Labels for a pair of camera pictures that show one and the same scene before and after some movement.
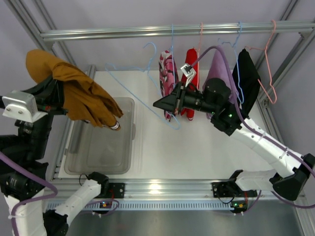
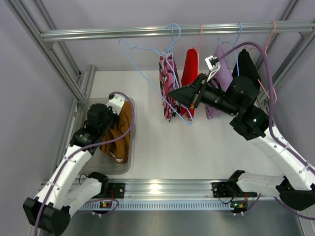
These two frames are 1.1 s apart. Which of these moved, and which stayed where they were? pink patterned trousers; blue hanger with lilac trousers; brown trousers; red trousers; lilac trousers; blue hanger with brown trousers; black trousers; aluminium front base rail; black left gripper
Moved: blue hanger with brown trousers; black left gripper; brown trousers
Stayed: red trousers; blue hanger with lilac trousers; pink patterned trousers; black trousers; aluminium front base rail; lilac trousers
